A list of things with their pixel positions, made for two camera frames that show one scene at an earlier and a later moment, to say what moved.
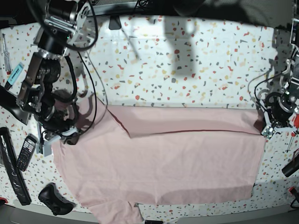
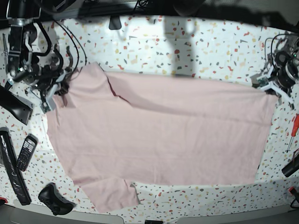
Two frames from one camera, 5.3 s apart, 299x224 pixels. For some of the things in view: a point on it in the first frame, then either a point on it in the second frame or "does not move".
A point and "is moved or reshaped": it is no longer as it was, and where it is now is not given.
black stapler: x=8 y=101 does not move
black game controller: x=58 y=205 does not move
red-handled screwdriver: x=296 y=123 does not move
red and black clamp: x=295 y=194 does not move
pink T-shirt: x=122 y=157 is moved or reshaped
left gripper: x=59 y=115 → x=43 y=77
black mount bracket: x=114 y=22 does not move
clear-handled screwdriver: x=7 y=59 does not move
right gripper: x=280 y=108 → x=287 y=69
